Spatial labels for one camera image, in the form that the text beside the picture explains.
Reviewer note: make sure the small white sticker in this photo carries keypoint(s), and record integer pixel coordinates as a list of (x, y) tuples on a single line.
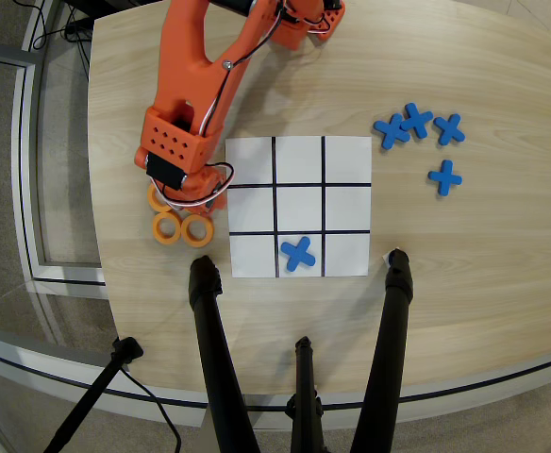
[(385, 258)]

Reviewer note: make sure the blue foam cross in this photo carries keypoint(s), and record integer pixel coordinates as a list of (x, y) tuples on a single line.
[(299, 254), (449, 129), (417, 120), (445, 178), (389, 133)]

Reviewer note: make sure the grey metal partition frame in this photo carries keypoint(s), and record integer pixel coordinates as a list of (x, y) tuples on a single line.
[(28, 165)]

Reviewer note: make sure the white tic-tac-toe paper board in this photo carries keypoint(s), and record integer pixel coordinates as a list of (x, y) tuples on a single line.
[(299, 207)]

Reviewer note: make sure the short black tripod leg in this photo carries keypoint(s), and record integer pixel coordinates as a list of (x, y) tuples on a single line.
[(305, 391)]

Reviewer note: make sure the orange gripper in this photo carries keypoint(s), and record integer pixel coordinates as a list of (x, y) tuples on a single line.
[(217, 194)]

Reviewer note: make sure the thin black stand pole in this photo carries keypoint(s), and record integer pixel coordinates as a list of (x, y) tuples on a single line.
[(96, 391)]

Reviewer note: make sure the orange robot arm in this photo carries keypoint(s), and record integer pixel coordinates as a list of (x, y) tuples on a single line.
[(186, 71)]

